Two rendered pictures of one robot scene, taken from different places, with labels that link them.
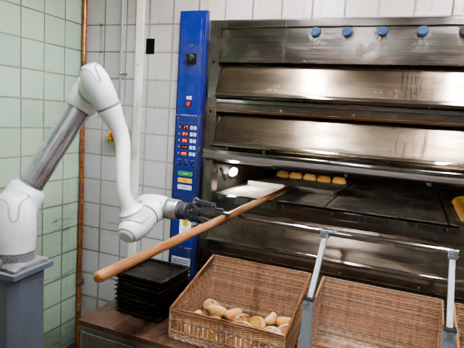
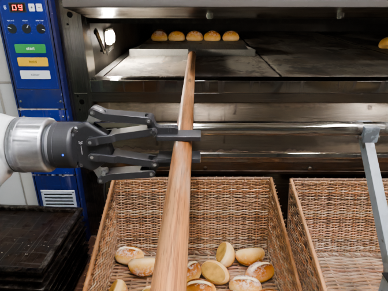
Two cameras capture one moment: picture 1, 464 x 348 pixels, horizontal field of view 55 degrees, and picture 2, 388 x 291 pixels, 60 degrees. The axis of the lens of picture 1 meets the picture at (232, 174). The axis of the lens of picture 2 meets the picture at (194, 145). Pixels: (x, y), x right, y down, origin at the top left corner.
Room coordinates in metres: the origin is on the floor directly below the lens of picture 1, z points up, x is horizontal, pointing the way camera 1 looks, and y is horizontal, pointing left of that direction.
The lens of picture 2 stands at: (1.32, 0.19, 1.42)
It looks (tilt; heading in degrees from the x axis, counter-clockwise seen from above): 24 degrees down; 339
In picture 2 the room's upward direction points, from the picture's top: straight up
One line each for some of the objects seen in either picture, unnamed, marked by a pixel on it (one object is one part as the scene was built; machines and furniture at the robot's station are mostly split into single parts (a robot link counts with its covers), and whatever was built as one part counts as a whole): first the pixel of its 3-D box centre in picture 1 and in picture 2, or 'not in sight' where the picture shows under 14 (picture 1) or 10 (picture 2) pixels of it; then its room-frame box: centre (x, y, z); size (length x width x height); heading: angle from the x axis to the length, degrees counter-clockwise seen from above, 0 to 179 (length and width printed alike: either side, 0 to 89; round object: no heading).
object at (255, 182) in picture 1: (296, 184); (193, 47); (2.88, -0.43, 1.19); 0.55 x 0.36 x 0.03; 68
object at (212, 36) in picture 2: (324, 178); (212, 35); (3.19, -0.67, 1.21); 0.10 x 0.07 x 0.06; 64
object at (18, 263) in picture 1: (9, 257); not in sight; (1.61, 0.82, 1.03); 0.22 x 0.18 x 0.06; 162
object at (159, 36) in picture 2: (282, 173); (159, 35); (3.31, -0.38, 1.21); 0.10 x 0.07 x 0.05; 72
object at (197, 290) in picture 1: (243, 304); (192, 255); (2.04, -0.10, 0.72); 0.56 x 0.49 x 0.28; 69
